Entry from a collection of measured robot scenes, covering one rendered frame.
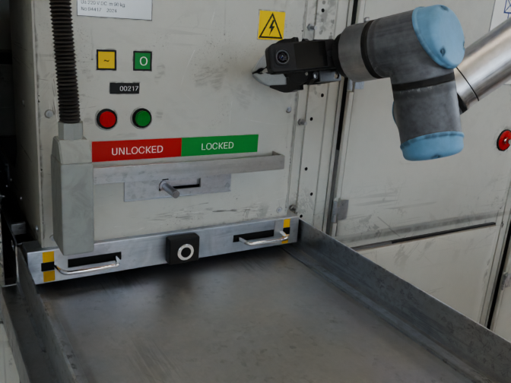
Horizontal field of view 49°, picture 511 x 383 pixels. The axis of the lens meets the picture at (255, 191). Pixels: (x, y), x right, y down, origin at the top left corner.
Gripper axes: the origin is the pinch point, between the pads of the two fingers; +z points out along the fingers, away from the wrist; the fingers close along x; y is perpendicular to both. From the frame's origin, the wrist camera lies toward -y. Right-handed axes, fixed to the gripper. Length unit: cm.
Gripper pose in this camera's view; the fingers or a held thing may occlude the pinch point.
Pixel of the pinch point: (255, 72)
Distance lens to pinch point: 105.1
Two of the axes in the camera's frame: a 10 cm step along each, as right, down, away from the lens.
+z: -7.1, 0.0, 7.1
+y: 7.0, -1.6, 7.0
